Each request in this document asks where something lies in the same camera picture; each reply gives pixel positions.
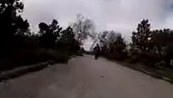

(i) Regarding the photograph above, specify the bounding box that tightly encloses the person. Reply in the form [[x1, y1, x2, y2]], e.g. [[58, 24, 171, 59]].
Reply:
[[91, 42, 103, 61]]

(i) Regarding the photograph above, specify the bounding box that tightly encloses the grey concrete road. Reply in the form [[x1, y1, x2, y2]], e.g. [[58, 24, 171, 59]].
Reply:
[[0, 39, 173, 98]]

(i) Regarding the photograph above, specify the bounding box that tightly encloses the concrete kerb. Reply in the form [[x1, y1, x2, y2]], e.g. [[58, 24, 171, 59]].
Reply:
[[0, 42, 78, 98]]

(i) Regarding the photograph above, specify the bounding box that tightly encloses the row of dark trees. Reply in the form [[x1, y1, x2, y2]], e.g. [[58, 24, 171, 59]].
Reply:
[[0, 0, 95, 87], [87, 5, 173, 72]]

